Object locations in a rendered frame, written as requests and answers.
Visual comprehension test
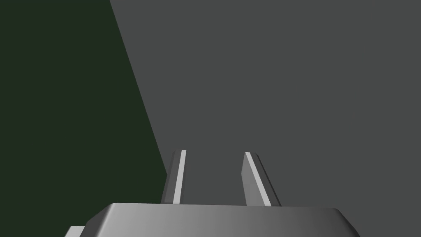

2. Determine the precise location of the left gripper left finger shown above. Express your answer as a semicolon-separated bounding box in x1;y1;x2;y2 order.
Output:
160;149;187;205

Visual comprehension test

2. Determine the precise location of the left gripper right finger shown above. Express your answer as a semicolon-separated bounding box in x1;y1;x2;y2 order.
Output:
241;151;282;207

